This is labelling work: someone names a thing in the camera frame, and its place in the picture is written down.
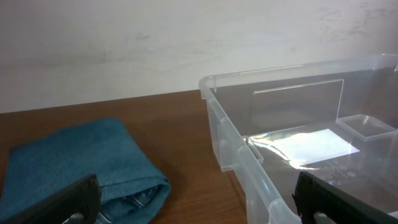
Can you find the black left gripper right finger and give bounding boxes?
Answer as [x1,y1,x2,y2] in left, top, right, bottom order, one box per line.
[292,172,397,224]

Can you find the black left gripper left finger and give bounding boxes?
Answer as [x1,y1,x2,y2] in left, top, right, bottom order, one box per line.
[1,174,101,224]

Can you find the blue denim jeans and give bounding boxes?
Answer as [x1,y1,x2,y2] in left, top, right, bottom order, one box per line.
[1,118,171,223]

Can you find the white label in container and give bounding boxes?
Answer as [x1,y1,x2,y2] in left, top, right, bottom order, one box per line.
[274,129,359,165]

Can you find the clear plastic storage container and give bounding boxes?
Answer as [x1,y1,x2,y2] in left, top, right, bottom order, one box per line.
[198,54,397,223]

